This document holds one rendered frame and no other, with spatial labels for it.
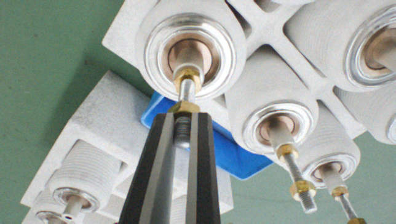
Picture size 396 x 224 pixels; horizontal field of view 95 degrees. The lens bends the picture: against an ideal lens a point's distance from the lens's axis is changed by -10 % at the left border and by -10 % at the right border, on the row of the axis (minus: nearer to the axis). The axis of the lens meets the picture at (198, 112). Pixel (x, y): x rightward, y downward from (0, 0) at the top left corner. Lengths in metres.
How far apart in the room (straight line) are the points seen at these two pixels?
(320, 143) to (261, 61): 0.12
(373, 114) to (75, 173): 0.41
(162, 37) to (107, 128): 0.25
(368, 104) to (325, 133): 0.06
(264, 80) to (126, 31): 0.16
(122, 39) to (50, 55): 0.32
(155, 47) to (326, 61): 0.15
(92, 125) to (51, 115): 0.30
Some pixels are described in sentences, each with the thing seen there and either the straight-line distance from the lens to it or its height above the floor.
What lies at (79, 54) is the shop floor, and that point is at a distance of 0.51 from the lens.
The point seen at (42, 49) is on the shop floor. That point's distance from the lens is 0.55.
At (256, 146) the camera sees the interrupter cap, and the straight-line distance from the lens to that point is 0.23.
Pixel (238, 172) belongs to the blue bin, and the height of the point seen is 0.10.
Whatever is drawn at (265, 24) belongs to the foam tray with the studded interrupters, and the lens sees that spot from 0.24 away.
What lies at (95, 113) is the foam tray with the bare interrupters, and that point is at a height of 0.14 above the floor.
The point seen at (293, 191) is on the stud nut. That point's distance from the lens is 0.18.
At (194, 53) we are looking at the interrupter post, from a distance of 0.16.
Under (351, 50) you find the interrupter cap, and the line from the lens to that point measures 0.20.
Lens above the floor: 0.41
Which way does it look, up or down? 53 degrees down
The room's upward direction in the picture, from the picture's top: 179 degrees counter-clockwise
